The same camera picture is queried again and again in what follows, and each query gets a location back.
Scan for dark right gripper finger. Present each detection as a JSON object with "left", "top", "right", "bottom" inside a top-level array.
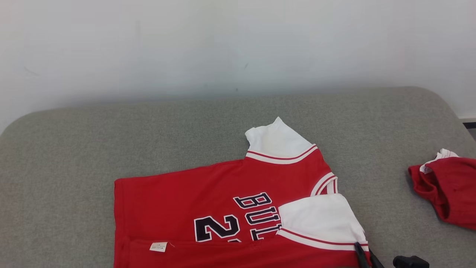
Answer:
[
  {"left": 354, "top": 242, "right": 371, "bottom": 268},
  {"left": 370, "top": 249, "right": 385, "bottom": 268}
]

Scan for red white basketball jersey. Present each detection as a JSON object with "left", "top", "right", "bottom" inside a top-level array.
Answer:
[{"left": 113, "top": 117, "right": 372, "bottom": 268}]

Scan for red white-striped shorts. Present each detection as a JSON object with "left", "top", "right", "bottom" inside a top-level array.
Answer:
[{"left": 408, "top": 148, "right": 476, "bottom": 230}]

